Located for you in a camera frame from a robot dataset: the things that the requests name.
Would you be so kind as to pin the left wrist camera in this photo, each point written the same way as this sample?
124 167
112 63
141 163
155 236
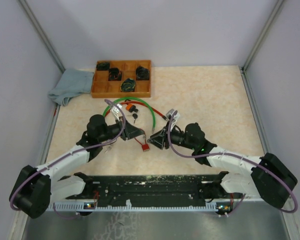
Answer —
115 111

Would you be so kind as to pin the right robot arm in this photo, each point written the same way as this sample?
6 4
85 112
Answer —
260 176

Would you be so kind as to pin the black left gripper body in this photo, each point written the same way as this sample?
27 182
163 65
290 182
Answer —
126 135

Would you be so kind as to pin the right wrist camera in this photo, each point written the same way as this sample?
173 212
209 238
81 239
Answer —
172 116

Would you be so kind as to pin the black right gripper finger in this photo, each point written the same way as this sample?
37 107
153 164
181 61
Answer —
158 143
160 133

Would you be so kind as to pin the black yellow rolled item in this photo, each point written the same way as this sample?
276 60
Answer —
128 85

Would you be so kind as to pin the grey blue cloth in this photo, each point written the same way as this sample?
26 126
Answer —
72 83

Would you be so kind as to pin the aluminium frame post right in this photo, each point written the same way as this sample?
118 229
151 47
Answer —
279 4

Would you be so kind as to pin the orange black padlock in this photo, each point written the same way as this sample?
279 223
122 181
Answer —
131 108

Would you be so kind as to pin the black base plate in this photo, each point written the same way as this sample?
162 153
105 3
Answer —
155 190

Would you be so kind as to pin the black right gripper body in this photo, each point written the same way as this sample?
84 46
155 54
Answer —
177 138

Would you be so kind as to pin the aluminium frame post left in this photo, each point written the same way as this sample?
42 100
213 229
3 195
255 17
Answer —
42 34

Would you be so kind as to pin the black rolled item right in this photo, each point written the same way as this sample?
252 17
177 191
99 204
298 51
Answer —
142 73

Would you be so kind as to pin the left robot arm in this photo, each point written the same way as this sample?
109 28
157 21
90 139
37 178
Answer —
36 188

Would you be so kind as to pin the black rolled item far left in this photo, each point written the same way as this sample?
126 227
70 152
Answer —
103 66

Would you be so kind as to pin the red cable padlock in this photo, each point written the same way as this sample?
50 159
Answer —
144 145

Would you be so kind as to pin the wooden compartment tray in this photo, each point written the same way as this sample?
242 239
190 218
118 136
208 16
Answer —
122 78

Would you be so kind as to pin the aluminium frame post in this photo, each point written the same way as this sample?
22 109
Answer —
42 34
279 4

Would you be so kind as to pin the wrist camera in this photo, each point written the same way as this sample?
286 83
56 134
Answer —
115 111
172 116

